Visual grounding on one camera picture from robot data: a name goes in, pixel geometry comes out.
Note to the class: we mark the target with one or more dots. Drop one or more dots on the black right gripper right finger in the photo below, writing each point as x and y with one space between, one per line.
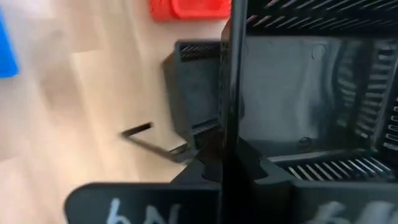
326 202

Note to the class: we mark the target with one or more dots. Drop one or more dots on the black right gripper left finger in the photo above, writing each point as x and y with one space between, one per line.
149 202

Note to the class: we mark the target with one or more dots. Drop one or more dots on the black plastic basket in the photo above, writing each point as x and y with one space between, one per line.
280 93
192 87

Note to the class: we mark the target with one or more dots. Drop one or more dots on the red plastic basket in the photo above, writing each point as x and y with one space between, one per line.
186 9

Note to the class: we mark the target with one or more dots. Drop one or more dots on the blue plastic basket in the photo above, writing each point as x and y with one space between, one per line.
6 56

